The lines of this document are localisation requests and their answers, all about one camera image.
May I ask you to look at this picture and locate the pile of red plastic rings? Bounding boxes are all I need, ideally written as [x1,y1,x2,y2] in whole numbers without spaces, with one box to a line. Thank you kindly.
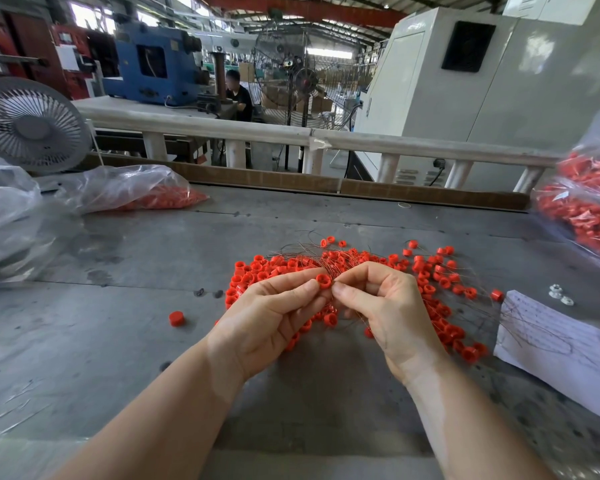
[223,235,506,366]

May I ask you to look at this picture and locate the blue industrial machine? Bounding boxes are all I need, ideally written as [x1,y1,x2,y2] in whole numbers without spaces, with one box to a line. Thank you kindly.
[102,19,206,106]

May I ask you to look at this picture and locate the person's right hand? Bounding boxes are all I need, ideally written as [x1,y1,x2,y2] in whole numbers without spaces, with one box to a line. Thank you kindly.
[332,261,449,386]

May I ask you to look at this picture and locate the black pedestal fan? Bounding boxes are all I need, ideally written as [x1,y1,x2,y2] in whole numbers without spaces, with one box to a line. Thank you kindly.
[286,65,321,173]

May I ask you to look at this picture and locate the clear bag with red pieces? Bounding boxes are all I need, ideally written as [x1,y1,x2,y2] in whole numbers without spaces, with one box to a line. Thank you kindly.
[55,163,209,212]

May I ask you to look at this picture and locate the white paper sheet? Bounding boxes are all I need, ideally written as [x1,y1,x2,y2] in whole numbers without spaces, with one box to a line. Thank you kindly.
[493,289,600,426]

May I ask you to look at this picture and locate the person's right forearm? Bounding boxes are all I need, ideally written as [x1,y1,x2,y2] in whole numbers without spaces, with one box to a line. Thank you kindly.
[403,353,558,480]

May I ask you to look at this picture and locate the large grey machine cabinet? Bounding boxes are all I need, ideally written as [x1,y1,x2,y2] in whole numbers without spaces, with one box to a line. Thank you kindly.
[352,0,600,191]

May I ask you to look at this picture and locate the white metal railing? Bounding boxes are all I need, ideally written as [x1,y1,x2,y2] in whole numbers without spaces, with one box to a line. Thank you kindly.
[75,95,563,193]

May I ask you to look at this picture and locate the red industrial machine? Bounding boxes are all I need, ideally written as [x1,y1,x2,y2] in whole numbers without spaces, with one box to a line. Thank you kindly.
[0,11,93,101]

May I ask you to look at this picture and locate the bundle of thin metal wires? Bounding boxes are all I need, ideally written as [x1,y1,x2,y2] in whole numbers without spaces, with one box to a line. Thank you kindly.
[270,241,391,296]

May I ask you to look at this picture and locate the white desk fan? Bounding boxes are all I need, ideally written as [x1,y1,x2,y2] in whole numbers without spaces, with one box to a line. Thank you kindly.
[0,77,93,176]

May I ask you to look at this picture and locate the person's left forearm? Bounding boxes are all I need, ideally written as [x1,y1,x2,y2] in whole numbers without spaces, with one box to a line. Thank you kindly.
[50,339,246,480]

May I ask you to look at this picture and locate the crumpled clear plastic bag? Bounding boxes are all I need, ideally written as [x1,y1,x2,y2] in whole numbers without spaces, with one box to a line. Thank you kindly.
[0,149,59,286]

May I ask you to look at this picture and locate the large clear bag red pieces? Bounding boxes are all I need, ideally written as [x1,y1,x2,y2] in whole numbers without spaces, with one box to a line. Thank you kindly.
[530,95,600,264]

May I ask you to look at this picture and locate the brown wooden board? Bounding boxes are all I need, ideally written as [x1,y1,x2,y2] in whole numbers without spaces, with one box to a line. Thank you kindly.
[80,155,529,211]

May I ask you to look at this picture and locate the person's left hand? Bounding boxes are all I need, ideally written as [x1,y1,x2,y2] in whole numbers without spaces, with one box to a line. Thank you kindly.
[205,267,331,381]

